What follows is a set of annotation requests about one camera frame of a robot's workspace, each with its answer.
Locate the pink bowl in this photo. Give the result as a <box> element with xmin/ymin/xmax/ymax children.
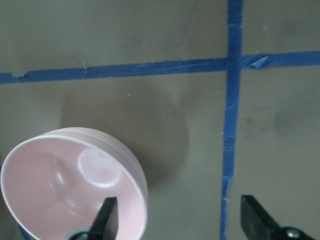
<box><xmin>0</xmin><ymin>127</ymin><xmax>148</xmax><ymax>240</ymax></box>

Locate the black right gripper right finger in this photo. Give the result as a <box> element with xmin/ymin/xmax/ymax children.
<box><xmin>240</xmin><ymin>195</ymin><xmax>288</xmax><ymax>240</ymax></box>

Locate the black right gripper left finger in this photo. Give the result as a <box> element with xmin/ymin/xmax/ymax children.
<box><xmin>89</xmin><ymin>197</ymin><xmax>117</xmax><ymax>240</ymax></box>

